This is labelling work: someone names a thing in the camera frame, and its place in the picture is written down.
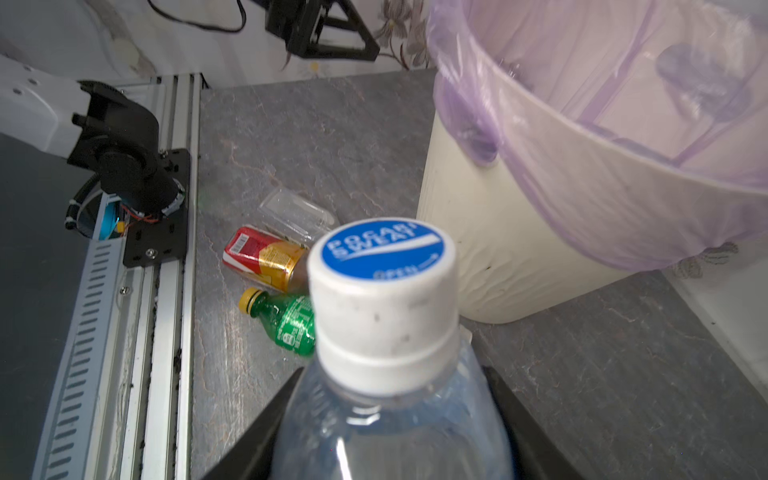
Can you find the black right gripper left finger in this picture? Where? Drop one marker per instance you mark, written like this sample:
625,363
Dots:
251,455

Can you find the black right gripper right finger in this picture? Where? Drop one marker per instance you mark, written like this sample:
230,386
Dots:
535,456

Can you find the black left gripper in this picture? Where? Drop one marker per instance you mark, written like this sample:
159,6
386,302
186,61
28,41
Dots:
300,24

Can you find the small blue label bottle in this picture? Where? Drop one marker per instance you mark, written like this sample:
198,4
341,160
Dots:
394,390

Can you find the clear bottle green cap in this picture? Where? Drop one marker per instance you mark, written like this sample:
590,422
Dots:
293,217

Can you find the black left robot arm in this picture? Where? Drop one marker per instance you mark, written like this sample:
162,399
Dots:
95,127

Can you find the cream plastic waste bin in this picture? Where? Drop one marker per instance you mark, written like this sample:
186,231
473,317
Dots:
511,264

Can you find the pink bin liner bag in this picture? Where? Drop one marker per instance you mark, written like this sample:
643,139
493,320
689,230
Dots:
637,129

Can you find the green bottle lying centre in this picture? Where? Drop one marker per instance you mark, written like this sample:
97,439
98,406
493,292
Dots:
287,319

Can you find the red yellow drink bottle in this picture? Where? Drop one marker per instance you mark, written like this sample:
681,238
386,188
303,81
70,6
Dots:
267,259

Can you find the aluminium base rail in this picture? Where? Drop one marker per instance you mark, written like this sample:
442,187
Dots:
142,425

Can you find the white slotted cable duct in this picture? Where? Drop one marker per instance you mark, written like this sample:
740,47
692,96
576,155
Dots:
65,439

